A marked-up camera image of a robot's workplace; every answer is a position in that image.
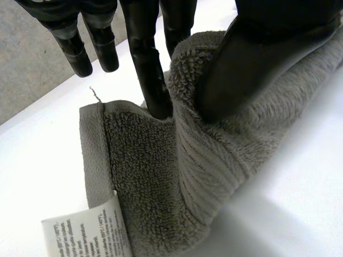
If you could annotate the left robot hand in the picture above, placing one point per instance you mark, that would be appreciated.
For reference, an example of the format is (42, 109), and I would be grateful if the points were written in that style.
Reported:
(249, 69)

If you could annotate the grey towel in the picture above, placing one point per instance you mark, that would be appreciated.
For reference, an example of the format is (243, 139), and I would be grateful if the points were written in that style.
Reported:
(166, 160)

